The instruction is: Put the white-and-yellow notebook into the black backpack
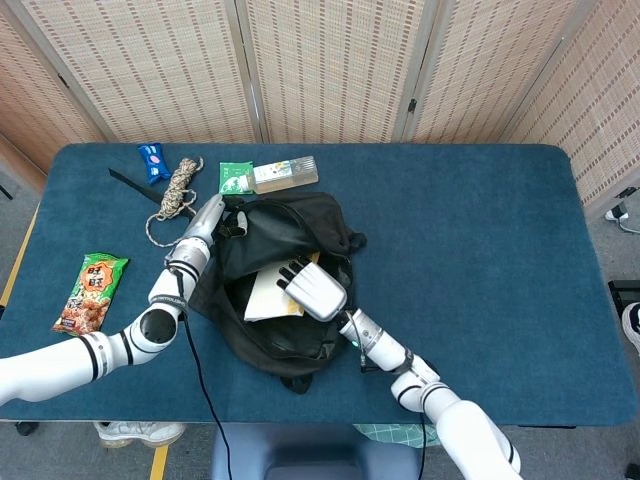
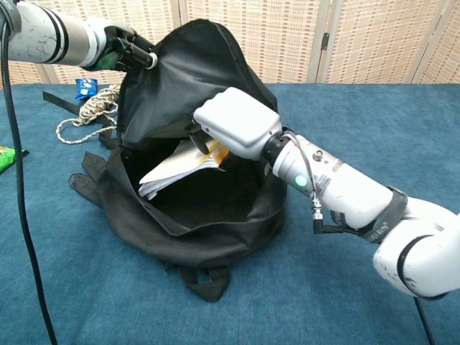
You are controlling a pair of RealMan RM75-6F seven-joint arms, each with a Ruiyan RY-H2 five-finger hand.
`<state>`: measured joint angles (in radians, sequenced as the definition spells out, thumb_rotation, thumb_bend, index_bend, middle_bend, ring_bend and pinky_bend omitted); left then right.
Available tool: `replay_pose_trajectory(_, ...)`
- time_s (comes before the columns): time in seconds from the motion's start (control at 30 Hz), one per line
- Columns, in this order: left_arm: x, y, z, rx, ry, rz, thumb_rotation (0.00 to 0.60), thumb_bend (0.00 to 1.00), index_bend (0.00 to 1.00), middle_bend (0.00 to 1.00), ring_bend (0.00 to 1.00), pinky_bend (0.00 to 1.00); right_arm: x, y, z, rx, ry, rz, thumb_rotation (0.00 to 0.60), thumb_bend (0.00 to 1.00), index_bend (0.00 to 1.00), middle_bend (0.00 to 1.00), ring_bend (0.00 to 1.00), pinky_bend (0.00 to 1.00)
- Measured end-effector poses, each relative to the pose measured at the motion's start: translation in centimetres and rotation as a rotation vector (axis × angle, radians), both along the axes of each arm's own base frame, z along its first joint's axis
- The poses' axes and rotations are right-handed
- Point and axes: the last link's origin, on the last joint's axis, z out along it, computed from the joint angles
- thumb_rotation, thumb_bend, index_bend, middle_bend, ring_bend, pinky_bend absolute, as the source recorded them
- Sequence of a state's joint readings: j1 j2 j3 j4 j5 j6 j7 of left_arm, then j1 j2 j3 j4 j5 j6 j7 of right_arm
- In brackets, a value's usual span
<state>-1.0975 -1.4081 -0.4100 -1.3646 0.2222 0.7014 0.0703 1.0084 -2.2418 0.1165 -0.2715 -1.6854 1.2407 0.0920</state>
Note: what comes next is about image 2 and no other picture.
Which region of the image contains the green orange snack bag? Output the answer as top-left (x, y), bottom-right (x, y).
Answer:
top-left (0, 144), bottom-right (30, 176)

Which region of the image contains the blue cookie packet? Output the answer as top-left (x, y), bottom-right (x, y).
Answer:
top-left (74, 78), bottom-right (98, 101)

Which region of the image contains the woven folding screen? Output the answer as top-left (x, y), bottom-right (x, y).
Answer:
top-left (0, 0), bottom-right (460, 91)

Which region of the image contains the beige braided rope coil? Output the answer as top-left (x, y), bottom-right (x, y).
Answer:
top-left (55, 84), bottom-right (121, 145)

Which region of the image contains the black backpack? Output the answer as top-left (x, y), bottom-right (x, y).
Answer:
top-left (42, 18), bottom-right (288, 303)

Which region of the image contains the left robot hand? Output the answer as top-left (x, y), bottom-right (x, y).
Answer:
top-left (80, 23), bottom-right (159, 71)

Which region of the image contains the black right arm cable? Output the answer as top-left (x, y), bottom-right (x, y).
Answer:
top-left (413, 295), bottom-right (438, 345)

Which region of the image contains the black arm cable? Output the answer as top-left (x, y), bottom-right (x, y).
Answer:
top-left (0, 12), bottom-right (58, 345)
top-left (413, 295), bottom-right (438, 345)

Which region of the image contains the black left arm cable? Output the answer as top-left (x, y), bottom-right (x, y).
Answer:
top-left (0, 12), bottom-right (58, 345)

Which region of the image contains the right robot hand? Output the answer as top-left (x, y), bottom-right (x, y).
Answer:
top-left (184, 87), bottom-right (283, 162)

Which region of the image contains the white paper booklet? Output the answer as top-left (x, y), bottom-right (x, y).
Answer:
top-left (138, 138), bottom-right (231, 201)

